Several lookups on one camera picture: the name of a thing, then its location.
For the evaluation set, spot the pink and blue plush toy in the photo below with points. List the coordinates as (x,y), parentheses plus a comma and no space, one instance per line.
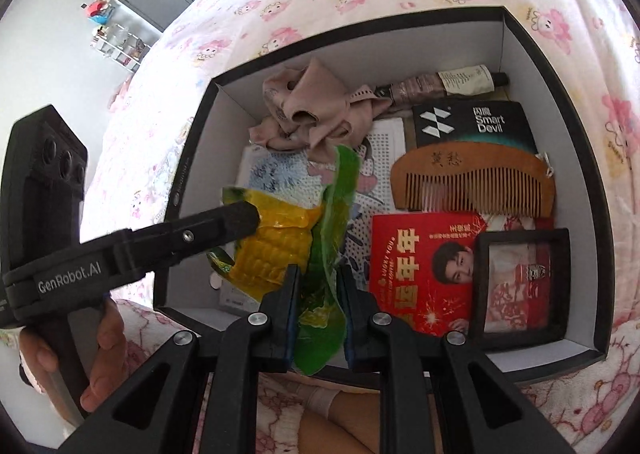
(100,8)

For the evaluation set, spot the person's left hand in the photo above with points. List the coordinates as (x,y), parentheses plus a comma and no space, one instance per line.
(107,339)

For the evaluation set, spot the brown tube bottle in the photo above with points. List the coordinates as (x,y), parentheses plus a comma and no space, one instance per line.
(460,81)

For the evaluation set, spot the wooden comb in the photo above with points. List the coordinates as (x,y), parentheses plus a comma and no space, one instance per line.
(465,161)

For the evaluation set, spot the beige pink cloth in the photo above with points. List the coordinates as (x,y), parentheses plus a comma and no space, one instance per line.
(310,99)

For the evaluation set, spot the white patterned packet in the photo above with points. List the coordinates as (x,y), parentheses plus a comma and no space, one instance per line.
(390,149)

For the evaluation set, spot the black picture frame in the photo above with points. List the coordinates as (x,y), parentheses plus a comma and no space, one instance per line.
(520,237)

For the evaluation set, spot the person's leg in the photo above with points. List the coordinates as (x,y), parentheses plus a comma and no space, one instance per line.
(360,426)

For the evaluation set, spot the pink fleece blanket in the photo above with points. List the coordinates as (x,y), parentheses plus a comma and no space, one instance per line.
(590,394)

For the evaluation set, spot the black cardboard box container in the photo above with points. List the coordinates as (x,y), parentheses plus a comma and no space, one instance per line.
(550,66)

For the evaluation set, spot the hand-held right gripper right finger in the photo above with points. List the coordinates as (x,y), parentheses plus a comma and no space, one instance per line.
(348,319)

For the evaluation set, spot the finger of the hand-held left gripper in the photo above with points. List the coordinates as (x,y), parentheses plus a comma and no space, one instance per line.
(220,224)

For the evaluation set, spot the yellow plastic corn toy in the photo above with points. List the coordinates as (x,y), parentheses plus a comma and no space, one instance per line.
(270,254)

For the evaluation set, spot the black packaging box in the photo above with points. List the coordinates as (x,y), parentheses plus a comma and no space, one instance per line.
(475,126)

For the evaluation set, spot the white shelf rack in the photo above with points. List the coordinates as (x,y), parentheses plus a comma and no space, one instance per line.
(120,41)

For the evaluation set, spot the red printed packet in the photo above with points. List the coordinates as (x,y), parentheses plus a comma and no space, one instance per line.
(400,259)

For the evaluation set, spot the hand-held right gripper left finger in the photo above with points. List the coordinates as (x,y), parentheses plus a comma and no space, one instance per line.
(292,316)

